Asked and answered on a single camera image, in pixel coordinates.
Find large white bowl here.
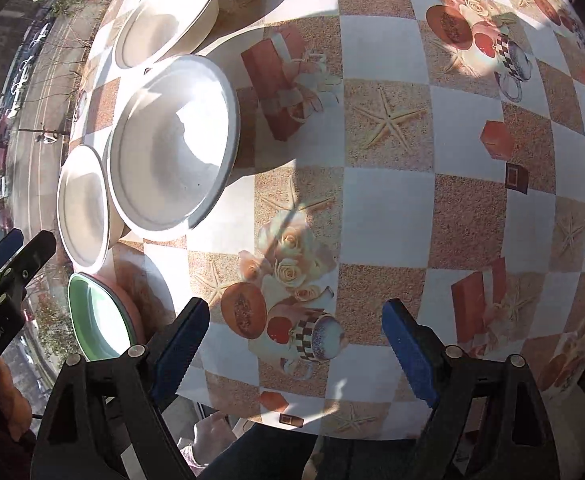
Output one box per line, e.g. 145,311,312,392
106,54,242,242

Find small white bowl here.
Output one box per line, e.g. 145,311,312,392
56,144,124,275

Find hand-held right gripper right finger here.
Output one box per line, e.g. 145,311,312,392
381,298,564,480

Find printed checkered tablecloth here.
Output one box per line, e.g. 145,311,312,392
70,0,585,437

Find person's left hand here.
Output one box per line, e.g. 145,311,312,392
0,359,32,445

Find green bowl pink outside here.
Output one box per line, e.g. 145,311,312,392
67,272,148,362

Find cream bowl dark rim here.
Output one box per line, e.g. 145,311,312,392
113,0,221,70

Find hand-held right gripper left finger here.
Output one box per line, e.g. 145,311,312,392
30,298,210,480

